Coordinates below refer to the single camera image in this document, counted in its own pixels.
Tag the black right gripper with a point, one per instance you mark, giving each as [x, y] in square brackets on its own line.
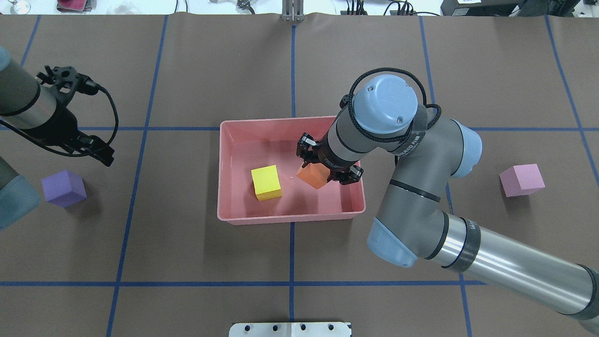
[335, 163]

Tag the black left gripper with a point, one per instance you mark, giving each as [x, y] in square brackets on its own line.
[62, 124]

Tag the orange foam cube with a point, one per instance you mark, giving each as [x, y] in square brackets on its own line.
[314, 174]

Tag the purple foam cube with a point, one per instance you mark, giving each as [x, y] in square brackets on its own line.
[64, 189]

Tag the yellow foam cube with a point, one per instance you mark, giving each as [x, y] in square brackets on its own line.
[266, 183]

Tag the pink foam cube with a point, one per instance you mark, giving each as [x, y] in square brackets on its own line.
[522, 180]

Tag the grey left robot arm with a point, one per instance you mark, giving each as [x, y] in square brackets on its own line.
[36, 108]

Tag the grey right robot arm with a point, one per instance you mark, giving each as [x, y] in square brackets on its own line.
[387, 108]

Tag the pink plastic bin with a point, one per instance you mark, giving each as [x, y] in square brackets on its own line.
[250, 144]

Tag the red cloth item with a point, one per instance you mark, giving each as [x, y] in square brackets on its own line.
[75, 6]

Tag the black box on bench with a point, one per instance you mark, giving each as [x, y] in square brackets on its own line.
[505, 8]

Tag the grey metal bracket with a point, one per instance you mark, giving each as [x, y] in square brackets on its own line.
[293, 11]

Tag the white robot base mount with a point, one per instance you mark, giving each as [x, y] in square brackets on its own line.
[291, 329]

